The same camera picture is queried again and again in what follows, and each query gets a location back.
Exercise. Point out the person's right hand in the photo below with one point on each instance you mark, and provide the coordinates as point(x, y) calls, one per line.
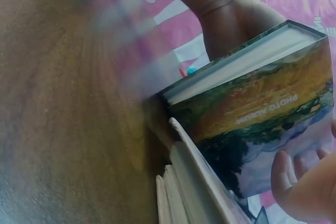
point(312, 195)

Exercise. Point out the person's left hand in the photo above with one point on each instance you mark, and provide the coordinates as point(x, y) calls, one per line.
point(228, 24)

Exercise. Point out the landscape print photo album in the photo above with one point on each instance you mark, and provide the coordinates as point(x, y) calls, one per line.
point(252, 108)

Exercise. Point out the pale thick book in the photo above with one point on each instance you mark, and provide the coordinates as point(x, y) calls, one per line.
point(189, 182)

